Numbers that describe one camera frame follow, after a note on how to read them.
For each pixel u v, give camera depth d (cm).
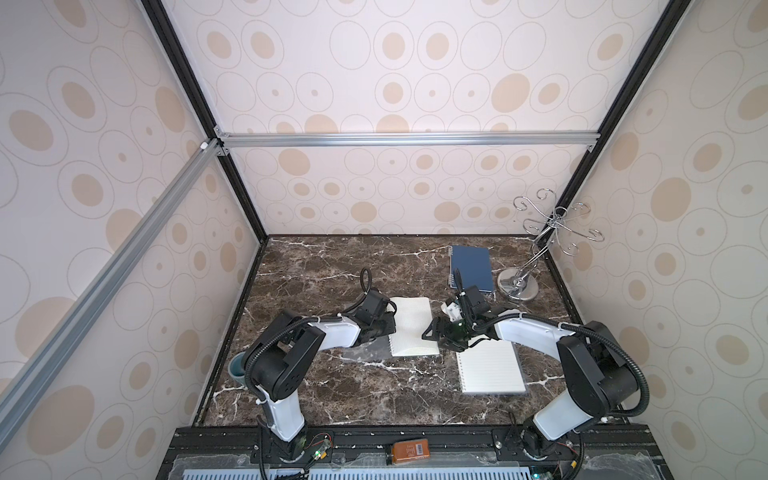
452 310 86
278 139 92
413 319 97
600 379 45
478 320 67
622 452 73
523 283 103
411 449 70
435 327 81
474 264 113
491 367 88
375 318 76
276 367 47
